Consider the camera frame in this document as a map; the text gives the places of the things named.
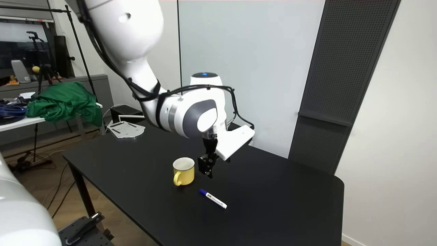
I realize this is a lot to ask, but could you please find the light grey partition panel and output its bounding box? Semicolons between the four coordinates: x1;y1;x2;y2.
177;0;327;159

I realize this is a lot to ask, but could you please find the camera on tripod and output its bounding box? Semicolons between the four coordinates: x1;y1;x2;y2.
26;31;62;93

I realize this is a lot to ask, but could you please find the white marker with blue cap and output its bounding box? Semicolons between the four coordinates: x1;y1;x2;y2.
199;188;228;209

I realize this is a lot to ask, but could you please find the black cable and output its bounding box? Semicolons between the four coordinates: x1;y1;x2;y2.
44;161;76;219

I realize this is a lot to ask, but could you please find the yellow mug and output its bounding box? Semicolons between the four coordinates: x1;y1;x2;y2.
172;157;196;187

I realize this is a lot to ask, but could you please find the black clamp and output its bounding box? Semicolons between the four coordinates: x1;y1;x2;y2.
66;212;105;245

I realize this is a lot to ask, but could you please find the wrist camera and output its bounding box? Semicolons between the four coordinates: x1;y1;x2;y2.
214;124;256;162

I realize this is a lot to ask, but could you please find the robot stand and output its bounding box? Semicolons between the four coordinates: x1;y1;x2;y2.
57;211;115;246

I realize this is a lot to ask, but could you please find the white table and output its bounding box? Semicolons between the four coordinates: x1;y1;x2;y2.
0;102;103;135

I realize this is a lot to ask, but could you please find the green cloth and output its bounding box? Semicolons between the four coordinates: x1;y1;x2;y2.
25;81;103;128

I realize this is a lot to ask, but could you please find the coil of blue cable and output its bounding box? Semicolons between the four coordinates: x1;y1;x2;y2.
0;104;28;121

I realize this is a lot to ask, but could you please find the black perforated panel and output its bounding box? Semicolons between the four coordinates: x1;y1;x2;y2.
288;0;402;175

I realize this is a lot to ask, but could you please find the grey metal plate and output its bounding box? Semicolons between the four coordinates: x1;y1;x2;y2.
106;120;146;139

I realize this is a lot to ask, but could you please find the black speaker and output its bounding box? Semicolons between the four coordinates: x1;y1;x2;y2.
54;35;75;79

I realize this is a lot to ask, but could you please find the black box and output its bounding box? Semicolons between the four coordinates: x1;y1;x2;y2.
110;105;144;124

